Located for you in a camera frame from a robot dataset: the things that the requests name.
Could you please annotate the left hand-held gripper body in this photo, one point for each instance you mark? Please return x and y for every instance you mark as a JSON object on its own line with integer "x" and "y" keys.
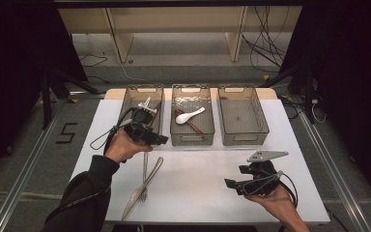
{"x": 138, "y": 132}

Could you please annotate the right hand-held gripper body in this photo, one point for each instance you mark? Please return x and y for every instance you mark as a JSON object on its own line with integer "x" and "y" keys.
{"x": 264, "y": 180}

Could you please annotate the silver fork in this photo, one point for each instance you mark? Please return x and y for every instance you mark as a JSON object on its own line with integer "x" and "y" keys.
{"x": 145, "y": 161}

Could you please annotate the transparent grey plastic basket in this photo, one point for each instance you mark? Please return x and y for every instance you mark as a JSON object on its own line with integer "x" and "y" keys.
{"x": 241, "y": 119}
{"x": 191, "y": 96}
{"x": 130, "y": 98}

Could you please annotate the white ceramic spoon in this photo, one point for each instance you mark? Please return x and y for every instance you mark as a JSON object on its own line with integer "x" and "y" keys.
{"x": 182, "y": 119}

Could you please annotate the red-brown spoon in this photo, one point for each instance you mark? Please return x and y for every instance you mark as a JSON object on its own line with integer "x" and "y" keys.
{"x": 194, "y": 128}

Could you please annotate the silver table knife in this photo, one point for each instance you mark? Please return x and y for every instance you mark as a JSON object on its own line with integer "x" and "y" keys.
{"x": 135, "y": 199}

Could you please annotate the person's left hand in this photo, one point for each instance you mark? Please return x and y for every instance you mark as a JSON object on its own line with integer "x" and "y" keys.
{"x": 122, "y": 146}

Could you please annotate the person's right hand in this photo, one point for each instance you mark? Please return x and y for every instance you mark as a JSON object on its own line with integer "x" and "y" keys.
{"x": 280, "y": 203}

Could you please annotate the white table cover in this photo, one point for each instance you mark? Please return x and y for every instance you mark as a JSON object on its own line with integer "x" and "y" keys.
{"x": 190, "y": 193}

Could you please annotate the yellow tape piece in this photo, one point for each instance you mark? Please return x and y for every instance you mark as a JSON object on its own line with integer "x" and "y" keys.
{"x": 72, "y": 101}
{"x": 266, "y": 77}

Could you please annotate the black metal stand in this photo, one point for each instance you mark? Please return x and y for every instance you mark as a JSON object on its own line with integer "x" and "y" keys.
{"x": 46, "y": 103}
{"x": 309, "y": 96}

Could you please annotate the light wooden desk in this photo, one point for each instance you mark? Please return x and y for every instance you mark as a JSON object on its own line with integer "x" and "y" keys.
{"x": 174, "y": 19}

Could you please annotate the dark curtain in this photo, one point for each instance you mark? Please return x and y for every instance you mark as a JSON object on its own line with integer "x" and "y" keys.
{"x": 13, "y": 64}
{"x": 351, "y": 64}

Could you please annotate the short metal floor rail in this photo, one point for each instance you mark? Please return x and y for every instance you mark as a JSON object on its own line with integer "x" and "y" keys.
{"x": 87, "y": 94}

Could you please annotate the long metal floor rail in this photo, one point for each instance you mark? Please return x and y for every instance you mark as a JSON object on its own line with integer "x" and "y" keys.
{"x": 22, "y": 180}
{"x": 335, "y": 174}

